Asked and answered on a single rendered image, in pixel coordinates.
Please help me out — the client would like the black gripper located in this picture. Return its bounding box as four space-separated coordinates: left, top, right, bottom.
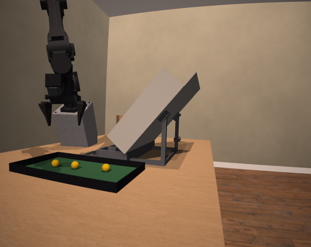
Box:
38 95 87 126

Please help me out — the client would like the grey slanted panel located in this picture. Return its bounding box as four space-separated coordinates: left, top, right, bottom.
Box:
81 68 200 160

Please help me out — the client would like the green tray with black rim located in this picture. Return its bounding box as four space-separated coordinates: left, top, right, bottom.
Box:
9 152 145 193

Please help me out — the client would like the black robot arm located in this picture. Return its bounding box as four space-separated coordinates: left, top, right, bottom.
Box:
40 0 80 113

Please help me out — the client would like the orange-yellow ball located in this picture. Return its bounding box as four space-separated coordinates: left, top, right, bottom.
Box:
52 159 59 167
71 161 79 169
102 164 110 172

